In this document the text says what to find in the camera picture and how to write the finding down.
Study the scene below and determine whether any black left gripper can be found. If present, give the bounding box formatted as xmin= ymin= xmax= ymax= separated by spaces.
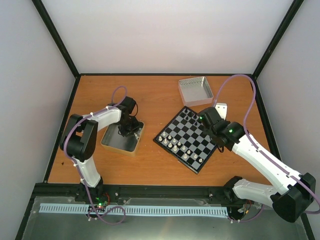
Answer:
xmin=118 ymin=116 xmax=141 ymax=138

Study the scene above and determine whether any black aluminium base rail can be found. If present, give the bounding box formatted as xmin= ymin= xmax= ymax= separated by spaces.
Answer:
xmin=31 ymin=183 xmax=260 ymax=205

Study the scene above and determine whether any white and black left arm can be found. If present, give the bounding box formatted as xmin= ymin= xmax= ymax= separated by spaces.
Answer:
xmin=60 ymin=96 xmax=143 ymax=202

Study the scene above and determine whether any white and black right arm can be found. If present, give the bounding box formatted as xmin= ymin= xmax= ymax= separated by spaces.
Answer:
xmin=198 ymin=106 xmax=317 ymax=223

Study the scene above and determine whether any black and silver chessboard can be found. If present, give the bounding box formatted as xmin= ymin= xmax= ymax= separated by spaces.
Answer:
xmin=153 ymin=106 xmax=217 ymax=174

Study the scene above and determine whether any light blue cable duct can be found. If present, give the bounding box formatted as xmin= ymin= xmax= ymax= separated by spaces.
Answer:
xmin=38 ymin=203 xmax=228 ymax=218

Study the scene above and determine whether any silver square tin lid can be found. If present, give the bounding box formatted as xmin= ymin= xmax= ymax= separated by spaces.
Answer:
xmin=178 ymin=76 xmax=214 ymax=107

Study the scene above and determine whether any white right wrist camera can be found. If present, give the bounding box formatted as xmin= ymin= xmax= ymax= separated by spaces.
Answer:
xmin=214 ymin=103 xmax=228 ymax=120

